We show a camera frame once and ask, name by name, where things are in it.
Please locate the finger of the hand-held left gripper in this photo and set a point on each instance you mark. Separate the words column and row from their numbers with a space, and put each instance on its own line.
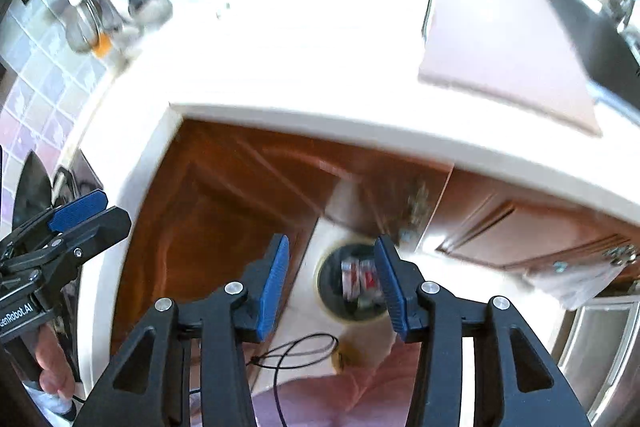
column 100, row 227
column 77, row 209

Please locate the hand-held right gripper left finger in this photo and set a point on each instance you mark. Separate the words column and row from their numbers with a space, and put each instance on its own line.
column 275, row 287

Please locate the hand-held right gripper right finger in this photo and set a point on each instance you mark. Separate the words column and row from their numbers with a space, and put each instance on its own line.
column 395, row 287

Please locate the long pink box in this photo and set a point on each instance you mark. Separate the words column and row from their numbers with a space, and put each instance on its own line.
column 350, row 277

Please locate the round trash bin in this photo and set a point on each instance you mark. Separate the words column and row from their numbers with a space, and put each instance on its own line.
column 330, row 277

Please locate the person's left hand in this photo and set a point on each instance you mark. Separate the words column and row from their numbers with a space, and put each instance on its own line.
column 52, row 357

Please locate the yellow slipper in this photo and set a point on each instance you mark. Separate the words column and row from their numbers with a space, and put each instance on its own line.
column 345, row 354

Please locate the brown wooden cabinet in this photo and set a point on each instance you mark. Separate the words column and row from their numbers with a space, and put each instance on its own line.
column 210, row 207

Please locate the white cloth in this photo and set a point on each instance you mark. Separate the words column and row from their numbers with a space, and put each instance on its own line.
column 50, row 407

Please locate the person's pink trouser leg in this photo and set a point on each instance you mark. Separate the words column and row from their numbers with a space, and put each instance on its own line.
column 325, row 402

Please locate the clear plastic bag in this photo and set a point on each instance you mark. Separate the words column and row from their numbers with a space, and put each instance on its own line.
column 575, row 287

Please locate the brown cardboard sheet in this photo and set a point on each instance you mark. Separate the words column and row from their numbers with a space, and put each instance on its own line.
column 500, row 42

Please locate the stainless steel sink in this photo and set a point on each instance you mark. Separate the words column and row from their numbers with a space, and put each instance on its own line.
column 600, row 37

